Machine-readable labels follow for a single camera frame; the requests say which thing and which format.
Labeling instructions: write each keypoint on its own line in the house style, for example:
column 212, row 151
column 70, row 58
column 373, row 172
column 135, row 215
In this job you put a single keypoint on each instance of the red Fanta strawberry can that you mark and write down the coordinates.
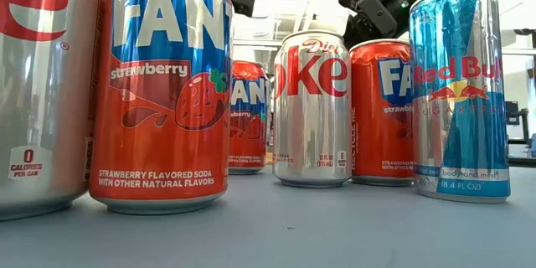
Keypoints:
column 159, row 134
column 249, row 142
column 377, row 134

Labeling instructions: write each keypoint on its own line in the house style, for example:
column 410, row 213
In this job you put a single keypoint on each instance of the silver Diet Coke can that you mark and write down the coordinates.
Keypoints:
column 312, row 134
column 42, row 92

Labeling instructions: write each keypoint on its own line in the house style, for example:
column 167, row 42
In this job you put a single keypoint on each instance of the blue silver Red Bull can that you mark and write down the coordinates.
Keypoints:
column 460, row 134

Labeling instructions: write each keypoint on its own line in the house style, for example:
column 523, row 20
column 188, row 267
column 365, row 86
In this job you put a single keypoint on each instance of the black computer monitor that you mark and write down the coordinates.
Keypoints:
column 511, row 113

